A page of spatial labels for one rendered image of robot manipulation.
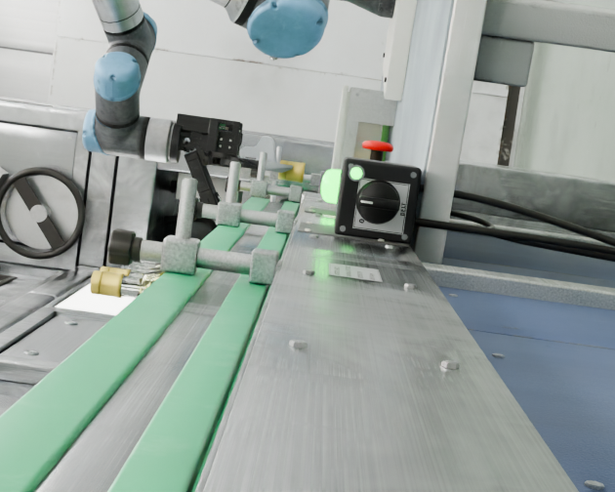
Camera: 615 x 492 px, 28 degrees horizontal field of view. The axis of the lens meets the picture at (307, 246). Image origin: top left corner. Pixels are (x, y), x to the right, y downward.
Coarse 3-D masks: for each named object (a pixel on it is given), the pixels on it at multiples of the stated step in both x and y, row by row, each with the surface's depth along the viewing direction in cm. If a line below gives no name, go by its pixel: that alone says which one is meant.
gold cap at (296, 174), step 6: (282, 162) 213; (288, 162) 213; (294, 162) 213; (294, 168) 212; (300, 168) 212; (282, 174) 212; (288, 174) 212; (294, 174) 212; (300, 174) 212; (288, 180) 213; (294, 180) 213; (300, 180) 213
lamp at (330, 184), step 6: (330, 174) 155; (336, 174) 155; (324, 180) 156; (330, 180) 155; (336, 180) 155; (324, 186) 155; (330, 186) 155; (336, 186) 155; (324, 192) 155; (330, 192) 155; (336, 192) 155; (324, 198) 156; (330, 198) 156; (336, 198) 155
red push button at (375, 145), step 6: (366, 144) 155; (372, 144) 155; (378, 144) 154; (384, 144) 155; (390, 144) 156; (372, 150) 156; (378, 150) 156; (384, 150) 155; (390, 150) 155; (372, 156) 156; (378, 156) 156
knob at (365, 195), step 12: (360, 192) 124; (372, 192) 123; (384, 192) 123; (396, 192) 124; (360, 204) 122; (372, 204) 122; (384, 204) 122; (396, 204) 122; (372, 216) 123; (384, 216) 123
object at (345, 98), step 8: (344, 88) 202; (344, 96) 202; (344, 104) 201; (344, 112) 202; (344, 120) 202; (344, 128) 203; (336, 136) 202; (344, 136) 203; (336, 144) 202; (336, 152) 202; (336, 160) 202; (336, 168) 202
